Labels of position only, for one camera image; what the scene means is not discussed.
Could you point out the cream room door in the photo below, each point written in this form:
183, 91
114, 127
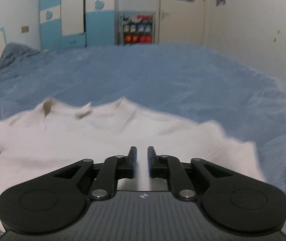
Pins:
181, 22

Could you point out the white printed t-shirt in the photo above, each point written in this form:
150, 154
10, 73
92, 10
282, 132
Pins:
54, 135

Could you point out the beige wall switch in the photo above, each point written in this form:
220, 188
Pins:
24, 29

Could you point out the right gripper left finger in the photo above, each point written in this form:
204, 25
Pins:
98, 181

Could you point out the blue and white wardrobe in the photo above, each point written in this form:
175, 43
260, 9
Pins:
76, 23

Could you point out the grey shoe rack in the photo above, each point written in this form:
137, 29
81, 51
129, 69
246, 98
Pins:
135, 27

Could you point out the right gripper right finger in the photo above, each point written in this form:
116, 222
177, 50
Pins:
186, 181

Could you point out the blue textured bedspread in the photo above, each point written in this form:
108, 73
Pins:
191, 81

